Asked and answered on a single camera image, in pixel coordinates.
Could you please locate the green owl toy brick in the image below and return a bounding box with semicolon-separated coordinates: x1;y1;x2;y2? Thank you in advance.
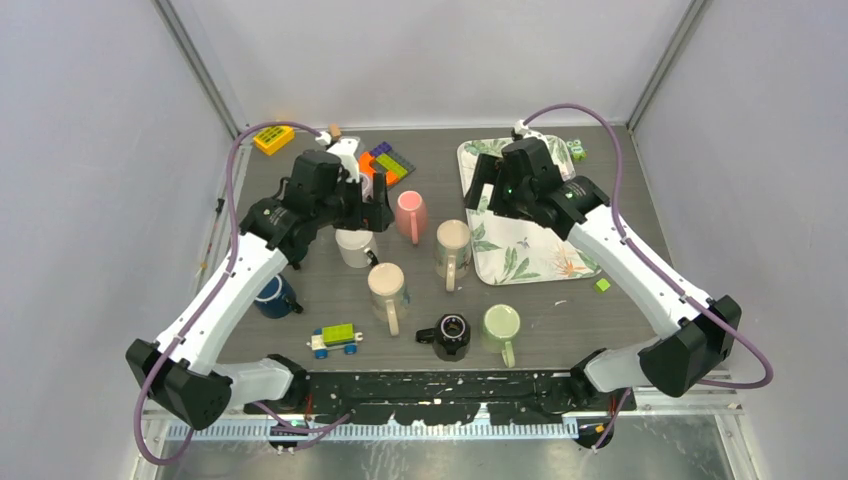
566;139;587;162

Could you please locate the orange and purple brick pile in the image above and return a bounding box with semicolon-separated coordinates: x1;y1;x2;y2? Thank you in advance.
359;142;416;189

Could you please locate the black faceted mug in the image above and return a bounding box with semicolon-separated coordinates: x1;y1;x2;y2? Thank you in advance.
415;314;471;362

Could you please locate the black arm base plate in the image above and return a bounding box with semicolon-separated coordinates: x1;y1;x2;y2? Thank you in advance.
264;370;636;426

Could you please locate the light green mug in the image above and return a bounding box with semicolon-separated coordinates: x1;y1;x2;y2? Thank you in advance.
481;304;521;368

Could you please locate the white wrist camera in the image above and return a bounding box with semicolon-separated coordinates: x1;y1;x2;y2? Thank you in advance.
511;119;550;148
315;130;364;183

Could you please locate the yellow toy brick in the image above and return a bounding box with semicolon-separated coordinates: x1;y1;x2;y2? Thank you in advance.
253;125;296;156

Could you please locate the pink mug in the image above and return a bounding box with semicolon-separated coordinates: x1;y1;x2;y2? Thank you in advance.
395;190;428;245

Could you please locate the toy brick car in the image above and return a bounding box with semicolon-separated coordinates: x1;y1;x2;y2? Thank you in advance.
307;323;364;359

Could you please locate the beige floral mug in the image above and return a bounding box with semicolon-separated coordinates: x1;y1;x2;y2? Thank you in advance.
434;219;472;292

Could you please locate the dark blue mug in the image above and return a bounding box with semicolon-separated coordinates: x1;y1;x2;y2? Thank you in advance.
253;274;304;319

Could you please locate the small green cube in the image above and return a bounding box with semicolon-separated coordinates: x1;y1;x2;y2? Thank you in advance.
594;278;611;293

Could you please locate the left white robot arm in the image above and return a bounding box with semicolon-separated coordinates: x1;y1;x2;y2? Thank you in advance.
126;150;394;430

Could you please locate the white mug black handle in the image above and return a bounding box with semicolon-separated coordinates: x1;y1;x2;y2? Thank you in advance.
335;229;379;268

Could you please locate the beige seahorse mug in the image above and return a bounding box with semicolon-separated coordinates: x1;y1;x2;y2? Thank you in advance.
367;262;411;337

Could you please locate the floral leaf tray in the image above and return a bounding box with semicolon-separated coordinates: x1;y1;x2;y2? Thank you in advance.
457;135;601;286

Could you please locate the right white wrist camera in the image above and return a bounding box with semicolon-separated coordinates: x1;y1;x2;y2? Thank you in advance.
511;119;550;148

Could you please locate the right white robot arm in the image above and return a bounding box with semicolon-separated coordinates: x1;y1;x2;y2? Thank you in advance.
465;137;741;411

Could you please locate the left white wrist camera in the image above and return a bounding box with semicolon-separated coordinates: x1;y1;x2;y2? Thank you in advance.
315;130;364;183

